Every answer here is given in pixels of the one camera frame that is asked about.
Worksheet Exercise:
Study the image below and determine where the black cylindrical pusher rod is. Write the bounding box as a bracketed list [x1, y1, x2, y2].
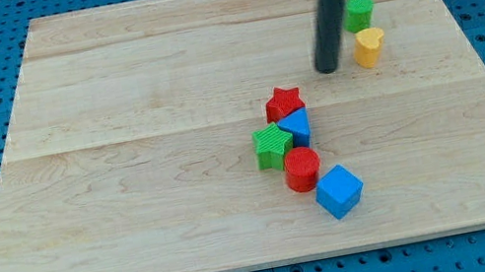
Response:
[313, 0, 346, 74]

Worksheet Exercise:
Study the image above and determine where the yellow heart block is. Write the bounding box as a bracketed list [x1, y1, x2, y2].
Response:
[353, 27, 384, 69]

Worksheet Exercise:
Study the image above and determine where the red star block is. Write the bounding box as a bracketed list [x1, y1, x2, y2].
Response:
[265, 87, 305, 123]

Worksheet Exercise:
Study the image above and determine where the blue triangle block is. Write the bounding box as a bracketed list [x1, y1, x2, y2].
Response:
[276, 107, 312, 148]

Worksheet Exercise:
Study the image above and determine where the green star block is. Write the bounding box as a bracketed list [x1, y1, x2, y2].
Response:
[251, 122, 294, 171]

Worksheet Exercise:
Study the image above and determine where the green cylinder block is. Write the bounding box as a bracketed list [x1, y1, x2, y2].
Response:
[344, 0, 374, 34]

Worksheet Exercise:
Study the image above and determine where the red cylinder block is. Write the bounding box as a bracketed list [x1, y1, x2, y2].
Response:
[284, 147, 320, 193]

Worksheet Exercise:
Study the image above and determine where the blue cube block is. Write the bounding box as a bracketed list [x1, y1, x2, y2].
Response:
[315, 164, 364, 220]

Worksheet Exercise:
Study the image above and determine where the light wooden board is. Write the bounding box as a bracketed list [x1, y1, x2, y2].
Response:
[0, 0, 485, 272]

